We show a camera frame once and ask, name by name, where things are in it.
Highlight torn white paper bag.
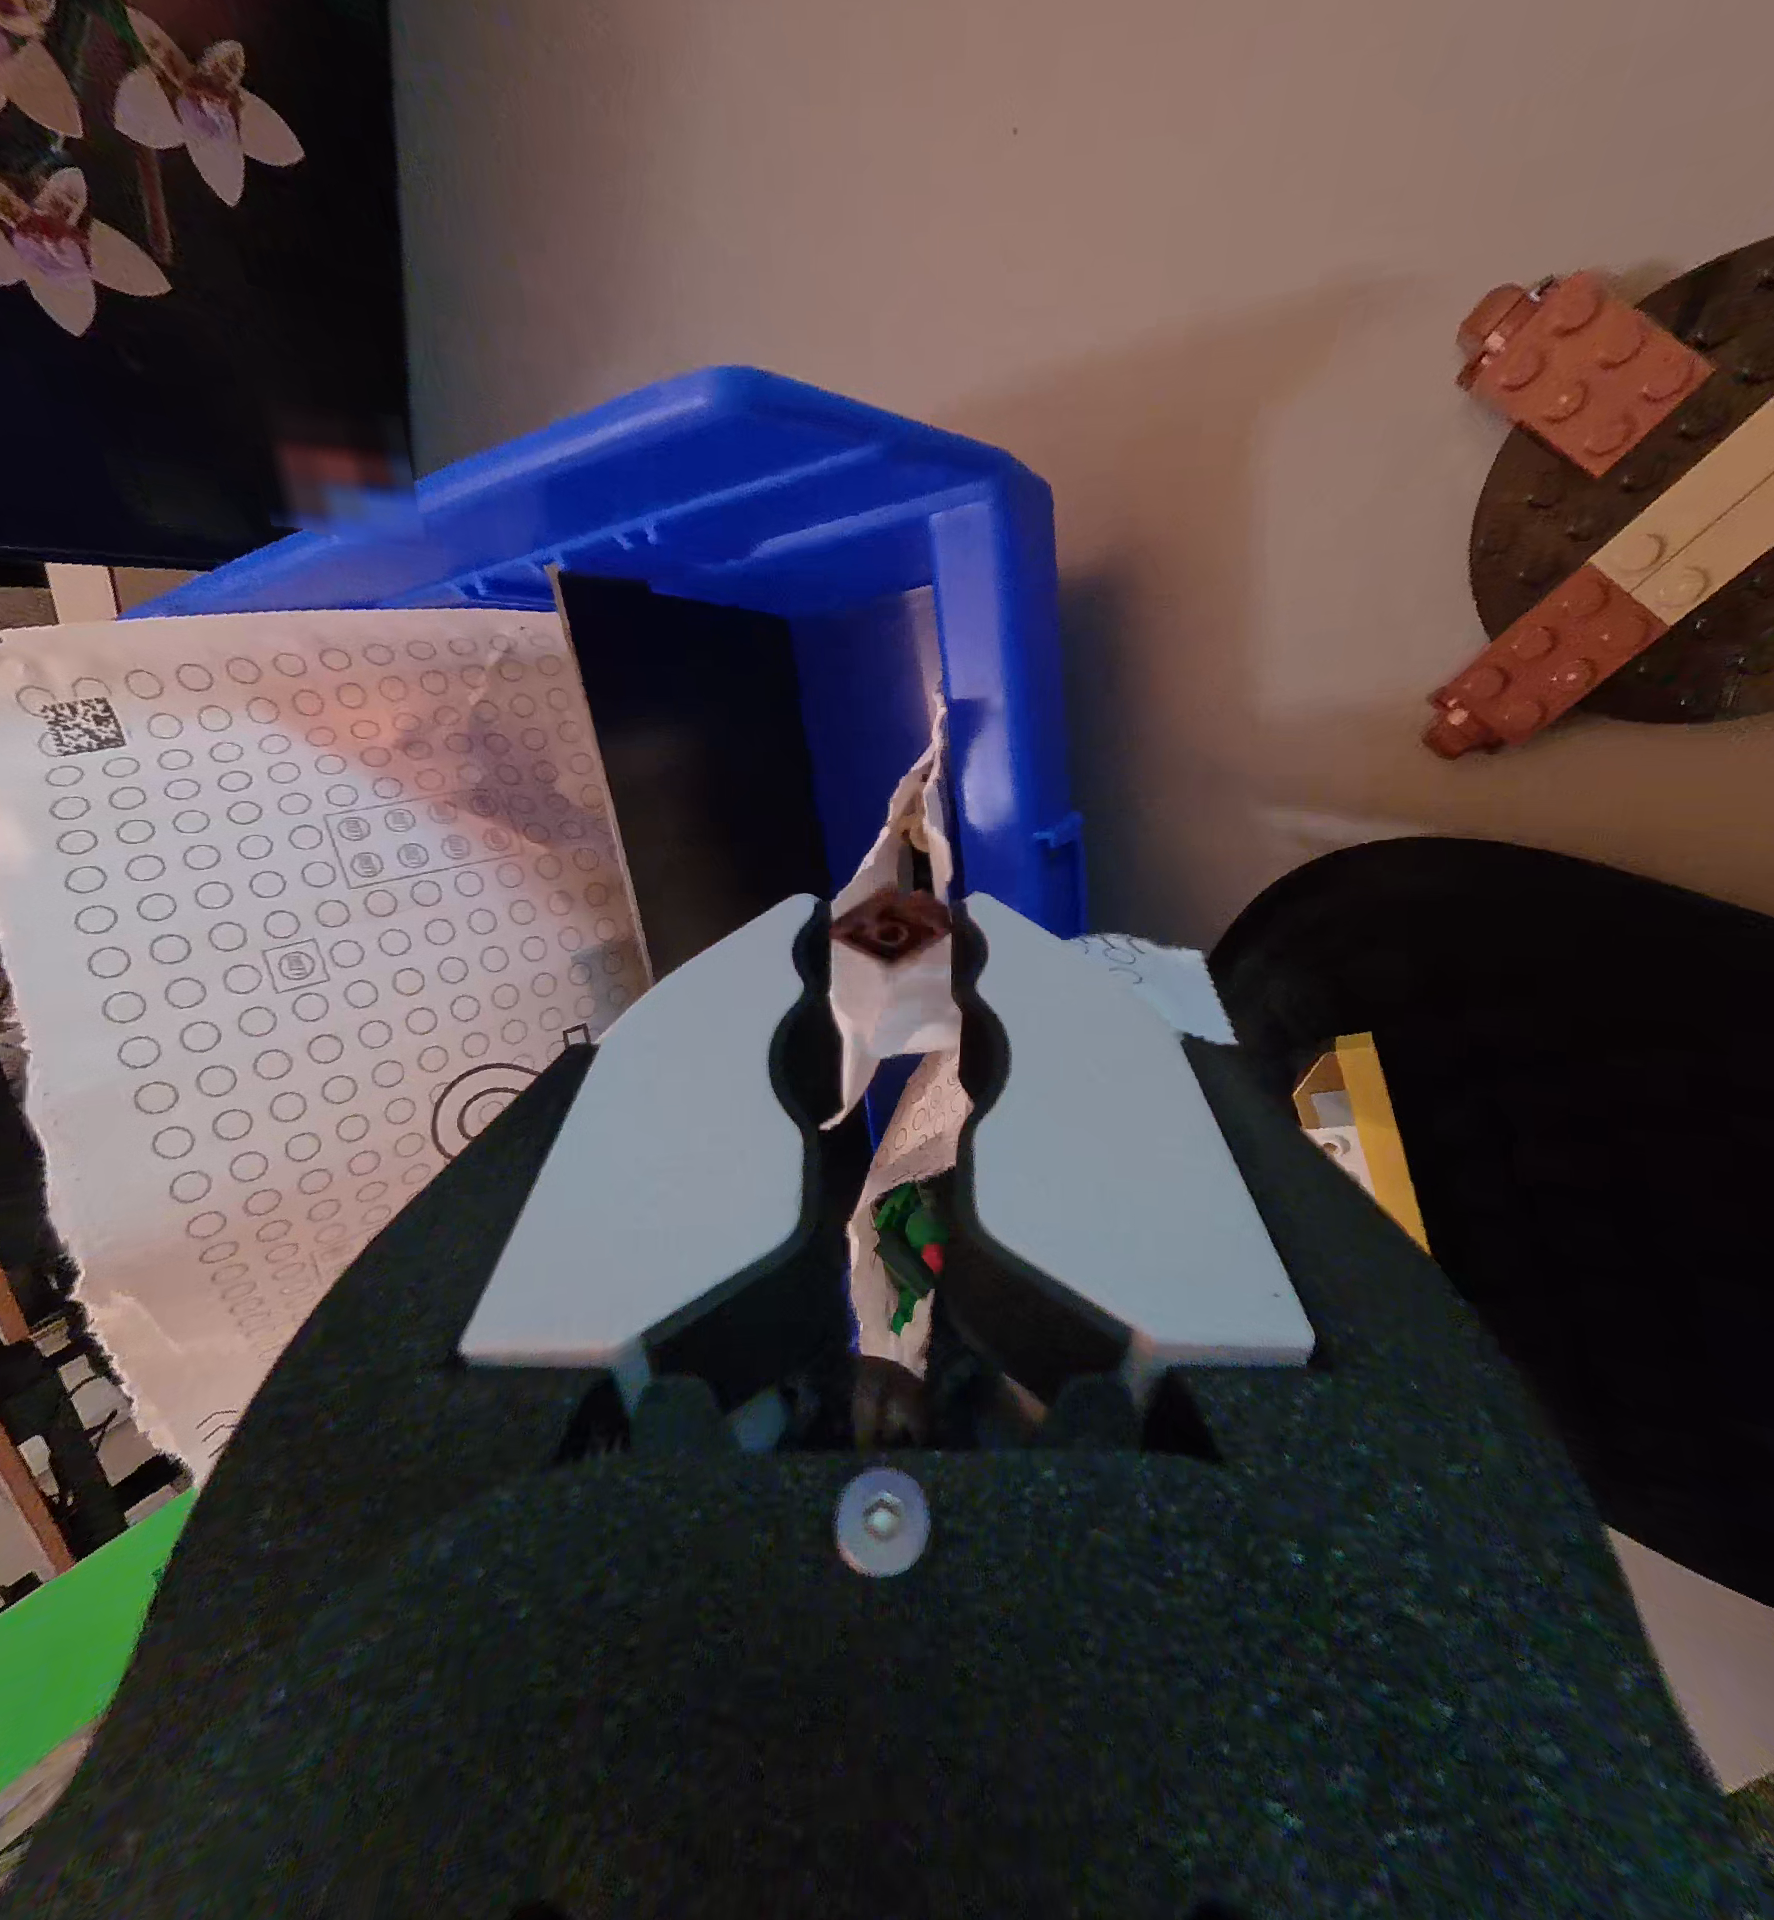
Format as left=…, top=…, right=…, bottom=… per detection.
left=823, top=697, right=1235, bottom=1353

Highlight round black lego assembly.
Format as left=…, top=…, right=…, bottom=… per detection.
left=1422, top=224, right=1774, bottom=759

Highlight small brown lego piece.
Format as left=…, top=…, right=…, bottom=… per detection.
left=832, top=888, right=956, bottom=962

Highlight green booklet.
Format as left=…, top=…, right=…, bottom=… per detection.
left=0, top=1484, right=202, bottom=1895

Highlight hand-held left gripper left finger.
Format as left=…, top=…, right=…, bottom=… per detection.
left=456, top=891, right=832, bottom=1377

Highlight blue plastic bin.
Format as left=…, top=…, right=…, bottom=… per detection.
left=123, top=365, right=1086, bottom=1143

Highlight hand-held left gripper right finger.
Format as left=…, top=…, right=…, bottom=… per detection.
left=951, top=891, right=1317, bottom=1370

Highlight green lego plant pieces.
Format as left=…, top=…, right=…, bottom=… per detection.
left=868, top=1179, right=956, bottom=1337

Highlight black orchid lego box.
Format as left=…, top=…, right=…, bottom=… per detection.
left=0, top=0, right=416, bottom=574

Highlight black mesh cushion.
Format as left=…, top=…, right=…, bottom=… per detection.
left=1206, top=837, right=1774, bottom=1639

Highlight large printed white paper bag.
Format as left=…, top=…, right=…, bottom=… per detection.
left=0, top=607, right=655, bottom=1479

